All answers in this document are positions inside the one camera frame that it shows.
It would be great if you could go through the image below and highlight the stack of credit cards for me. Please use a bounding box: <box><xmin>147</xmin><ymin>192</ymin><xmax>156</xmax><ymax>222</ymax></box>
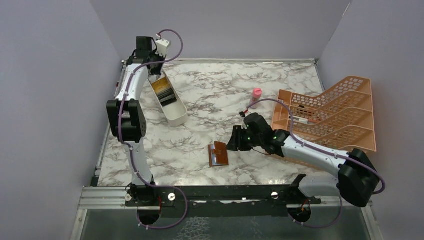
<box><xmin>151</xmin><ymin>76</ymin><xmax>177</xmax><ymax>107</ymax></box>

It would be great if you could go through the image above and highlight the aluminium table frame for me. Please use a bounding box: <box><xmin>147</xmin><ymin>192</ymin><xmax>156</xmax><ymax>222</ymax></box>
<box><xmin>79</xmin><ymin>61</ymin><xmax>371</xmax><ymax>240</ymax></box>

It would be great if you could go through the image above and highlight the orange plastic file organizer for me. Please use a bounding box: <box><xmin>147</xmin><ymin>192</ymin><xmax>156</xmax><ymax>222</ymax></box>
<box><xmin>271</xmin><ymin>76</ymin><xmax>377</xmax><ymax>153</ymax></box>

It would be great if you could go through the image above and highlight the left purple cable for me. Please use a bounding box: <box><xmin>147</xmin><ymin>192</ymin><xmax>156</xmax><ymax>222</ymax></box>
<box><xmin>117</xmin><ymin>29</ymin><xmax>190</xmax><ymax>231</ymax></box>

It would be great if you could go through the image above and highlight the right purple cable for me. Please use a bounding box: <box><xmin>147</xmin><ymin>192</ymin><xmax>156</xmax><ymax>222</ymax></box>
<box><xmin>239</xmin><ymin>98</ymin><xmax>386</xmax><ymax>196</ymax></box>

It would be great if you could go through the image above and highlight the purple cable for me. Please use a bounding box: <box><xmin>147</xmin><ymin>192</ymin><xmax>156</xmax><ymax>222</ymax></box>
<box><xmin>117</xmin><ymin>29</ymin><xmax>190</xmax><ymax>231</ymax></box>
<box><xmin>239</xmin><ymin>98</ymin><xmax>386</xmax><ymax>196</ymax></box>

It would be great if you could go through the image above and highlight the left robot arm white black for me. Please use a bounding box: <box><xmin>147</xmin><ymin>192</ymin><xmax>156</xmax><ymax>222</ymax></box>
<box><xmin>106</xmin><ymin>36</ymin><xmax>157</xmax><ymax>206</ymax></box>

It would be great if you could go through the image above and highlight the white oblong plastic tray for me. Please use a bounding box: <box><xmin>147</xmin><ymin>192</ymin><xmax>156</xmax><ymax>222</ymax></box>
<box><xmin>148</xmin><ymin>70</ymin><xmax>188</xmax><ymax>127</ymax></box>

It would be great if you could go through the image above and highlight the brown leather card holder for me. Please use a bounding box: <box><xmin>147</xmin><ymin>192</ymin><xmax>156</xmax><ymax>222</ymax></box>
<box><xmin>207</xmin><ymin>141</ymin><xmax>229</xmax><ymax>167</ymax></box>

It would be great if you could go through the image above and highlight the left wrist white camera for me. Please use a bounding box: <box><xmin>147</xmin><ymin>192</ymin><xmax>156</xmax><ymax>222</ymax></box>
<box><xmin>155</xmin><ymin>38</ymin><xmax>172</xmax><ymax>57</ymax></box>

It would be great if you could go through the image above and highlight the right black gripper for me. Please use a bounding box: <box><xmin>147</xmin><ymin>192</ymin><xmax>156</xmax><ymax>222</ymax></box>
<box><xmin>225</xmin><ymin>125</ymin><xmax>263</xmax><ymax>152</ymax></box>

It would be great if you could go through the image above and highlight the pink small bottle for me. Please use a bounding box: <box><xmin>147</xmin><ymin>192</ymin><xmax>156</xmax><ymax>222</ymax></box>
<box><xmin>249</xmin><ymin>87</ymin><xmax>263</xmax><ymax>109</ymax></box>

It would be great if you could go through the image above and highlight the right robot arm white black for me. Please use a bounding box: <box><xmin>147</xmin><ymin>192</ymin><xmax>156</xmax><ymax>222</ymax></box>
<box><xmin>226</xmin><ymin>113</ymin><xmax>382</xmax><ymax>208</ymax></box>

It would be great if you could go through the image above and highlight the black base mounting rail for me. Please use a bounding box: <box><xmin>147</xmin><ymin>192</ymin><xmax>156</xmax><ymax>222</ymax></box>
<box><xmin>124</xmin><ymin>174</ymin><xmax>321</xmax><ymax>224</ymax></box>

